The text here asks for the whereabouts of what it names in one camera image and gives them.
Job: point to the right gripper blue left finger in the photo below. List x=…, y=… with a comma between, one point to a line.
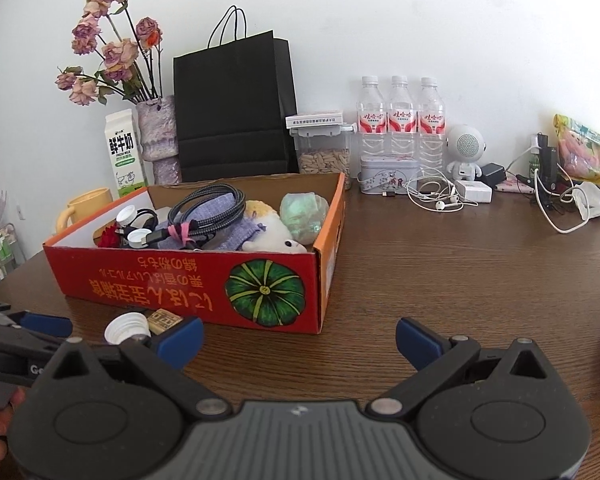
x=179, y=345

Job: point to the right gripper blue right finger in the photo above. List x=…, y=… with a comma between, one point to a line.
x=430, y=352

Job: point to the large white jar lid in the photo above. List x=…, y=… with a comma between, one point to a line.
x=126, y=326

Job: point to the purple fabric pouch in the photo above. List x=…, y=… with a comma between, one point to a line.
x=213, y=221

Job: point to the red artificial rose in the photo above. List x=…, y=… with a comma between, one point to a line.
x=110, y=238

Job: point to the yellow white hamster plush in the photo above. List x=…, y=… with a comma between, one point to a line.
x=273, y=235

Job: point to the plastic bag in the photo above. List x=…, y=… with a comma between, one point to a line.
x=304, y=215

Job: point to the small white bottle cap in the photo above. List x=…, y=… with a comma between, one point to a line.
x=126, y=216

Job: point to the small wooden stamp block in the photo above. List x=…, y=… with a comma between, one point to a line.
x=162, y=320

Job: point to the red cardboard box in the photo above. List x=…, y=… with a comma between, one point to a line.
x=262, y=290

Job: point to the yellow ceramic mug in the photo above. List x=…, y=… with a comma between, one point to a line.
x=83, y=206

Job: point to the white charger adapter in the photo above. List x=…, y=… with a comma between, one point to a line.
x=474, y=191

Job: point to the white tin box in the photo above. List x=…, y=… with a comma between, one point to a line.
x=387, y=174

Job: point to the white round robot toy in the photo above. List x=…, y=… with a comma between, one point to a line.
x=465, y=146

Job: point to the clear seed container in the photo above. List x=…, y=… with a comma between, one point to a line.
x=324, y=150

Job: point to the water bottle left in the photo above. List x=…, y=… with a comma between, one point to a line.
x=372, y=118

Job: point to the water bottle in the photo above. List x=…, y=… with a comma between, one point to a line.
x=431, y=127
x=372, y=118
x=402, y=119

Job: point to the white milk carton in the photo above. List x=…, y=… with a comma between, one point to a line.
x=126, y=163

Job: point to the water bottle middle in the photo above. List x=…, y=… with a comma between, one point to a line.
x=402, y=119

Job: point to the purple textured vase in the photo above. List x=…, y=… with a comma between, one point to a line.
x=156, y=119

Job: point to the water bottle right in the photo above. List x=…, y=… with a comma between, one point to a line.
x=431, y=127

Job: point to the black paper shopping bag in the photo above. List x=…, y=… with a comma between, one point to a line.
x=231, y=104

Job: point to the flat box on container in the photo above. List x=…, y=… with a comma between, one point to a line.
x=317, y=120

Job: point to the colourful snack packet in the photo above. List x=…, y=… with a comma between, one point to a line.
x=578, y=149

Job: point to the dried pink roses bouquet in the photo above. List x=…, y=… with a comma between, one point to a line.
x=129, y=56

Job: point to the white wired earphones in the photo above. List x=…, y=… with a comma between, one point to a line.
x=433, y=191

